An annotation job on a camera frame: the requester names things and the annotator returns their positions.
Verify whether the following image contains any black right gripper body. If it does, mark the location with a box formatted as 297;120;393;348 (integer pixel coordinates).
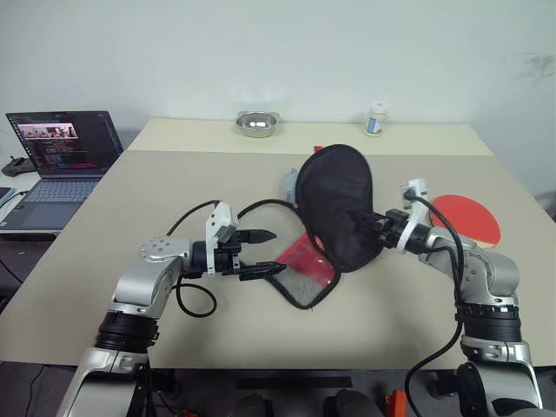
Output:
373;208;410;251

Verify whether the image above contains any white plastic bottle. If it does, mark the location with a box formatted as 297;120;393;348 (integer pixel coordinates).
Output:
361;101;390;138

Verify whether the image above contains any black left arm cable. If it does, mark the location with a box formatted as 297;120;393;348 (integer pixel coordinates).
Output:
167;199;223;318

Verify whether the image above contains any black laptop cable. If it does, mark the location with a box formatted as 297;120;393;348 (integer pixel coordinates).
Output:
2;189;32;215

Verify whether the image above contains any black game controller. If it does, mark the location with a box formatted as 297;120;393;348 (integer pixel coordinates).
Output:
0;155;36;177

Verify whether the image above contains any dark rounded shape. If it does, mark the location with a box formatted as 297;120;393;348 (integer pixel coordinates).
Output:
324;388;384;417
236;393;274;417

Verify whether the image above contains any orange clamp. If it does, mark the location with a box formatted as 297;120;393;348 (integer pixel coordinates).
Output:
385;389;407;417

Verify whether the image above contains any red table tennis paddle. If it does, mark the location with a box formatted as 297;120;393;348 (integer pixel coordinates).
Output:
428;194;502;251

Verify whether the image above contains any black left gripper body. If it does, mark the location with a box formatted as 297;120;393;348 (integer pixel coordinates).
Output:
215;230;245;277

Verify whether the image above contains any grey open laptop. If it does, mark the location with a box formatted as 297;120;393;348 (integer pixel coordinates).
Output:
5;110;125;231

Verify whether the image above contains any grey plush zipper charm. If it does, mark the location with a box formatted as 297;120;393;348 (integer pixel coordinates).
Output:
283;168;301;206

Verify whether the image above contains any red and black paddle case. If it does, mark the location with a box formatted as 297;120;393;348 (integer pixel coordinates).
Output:
237;143;384;311

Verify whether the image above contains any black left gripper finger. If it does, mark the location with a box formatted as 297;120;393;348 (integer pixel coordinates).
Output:
238;261;288;283
241;228;277;245

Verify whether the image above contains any white side table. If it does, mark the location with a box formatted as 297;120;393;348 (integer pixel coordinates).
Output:
0;171;62;238

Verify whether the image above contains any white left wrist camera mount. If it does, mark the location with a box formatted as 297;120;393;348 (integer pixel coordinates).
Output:
203;202;239;278

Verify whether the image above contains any steel bowl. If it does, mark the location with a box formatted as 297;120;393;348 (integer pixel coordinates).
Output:
235;110;281;140

